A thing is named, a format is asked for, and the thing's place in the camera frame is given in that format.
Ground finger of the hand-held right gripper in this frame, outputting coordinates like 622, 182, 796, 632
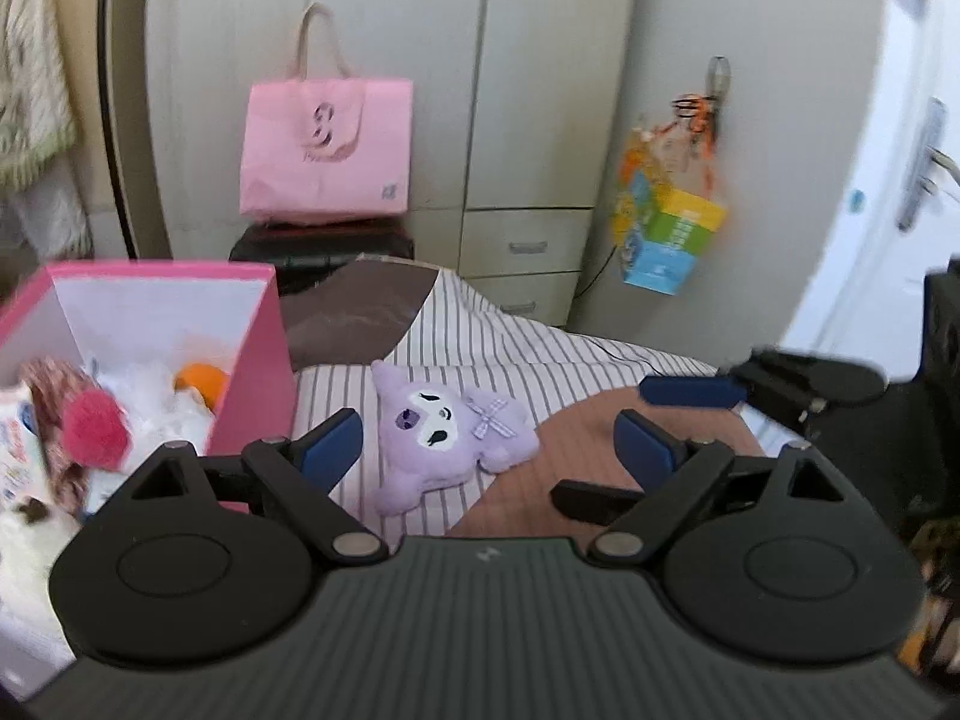
550, 478, 650, 527
639, 346, 892, 425

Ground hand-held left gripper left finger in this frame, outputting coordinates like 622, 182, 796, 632
129, 406, 389, 567

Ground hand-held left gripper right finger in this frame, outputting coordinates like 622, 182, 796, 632
586, 409, 850, 567

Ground purple plush toy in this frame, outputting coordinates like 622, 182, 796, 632
371, 360, 539, 518

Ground pink cardboard box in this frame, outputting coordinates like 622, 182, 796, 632
0, 261, 297, 680

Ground orange fuzzy ball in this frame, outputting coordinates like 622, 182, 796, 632
172, 362, 230, 407

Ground white mesh bath pouf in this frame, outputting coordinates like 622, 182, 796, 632
109, 358, 220, 460

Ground pink fluffy puff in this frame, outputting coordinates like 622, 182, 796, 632
63, 388, 131, 470

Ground pink floral cloth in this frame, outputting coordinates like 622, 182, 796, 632
19, 358, 95, 520

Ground white panda plush keychain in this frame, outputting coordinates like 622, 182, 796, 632
0, 496, 85, 620

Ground white door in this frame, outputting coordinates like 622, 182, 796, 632
778, 0, 960, 395

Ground colourful gift bag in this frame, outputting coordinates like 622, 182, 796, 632
609, 118, 730, 295

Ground small wardrobe drawer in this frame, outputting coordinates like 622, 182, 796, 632
489, 272, 584, 328

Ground patchwork striped bed cover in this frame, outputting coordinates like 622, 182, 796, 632
277, 253, 767, 541

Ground black suitcase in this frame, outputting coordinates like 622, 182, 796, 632
227, 216, 417, 295

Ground large wardrobe drawer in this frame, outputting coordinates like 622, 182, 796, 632
460, 207, 595, 276

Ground pink tote bag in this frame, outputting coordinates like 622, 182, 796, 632
238, 1, 415, 226

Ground white printed wipes packet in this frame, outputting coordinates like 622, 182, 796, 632
0, 381, 55, 515

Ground grey cabinet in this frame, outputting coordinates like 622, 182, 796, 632
568, 0, 905, 365

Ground beige wardrobe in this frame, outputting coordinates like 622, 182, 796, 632
145, 0, 644, 329

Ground hanging quilted blankets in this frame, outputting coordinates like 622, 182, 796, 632
0, 0, 95, 260

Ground black cable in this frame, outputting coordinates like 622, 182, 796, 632
564, 244, 662, 377

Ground silver door handle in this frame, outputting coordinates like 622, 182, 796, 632
895, 96, 960, 232

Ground orange and black hair ties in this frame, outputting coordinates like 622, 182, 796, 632
670, 92, 722, 162

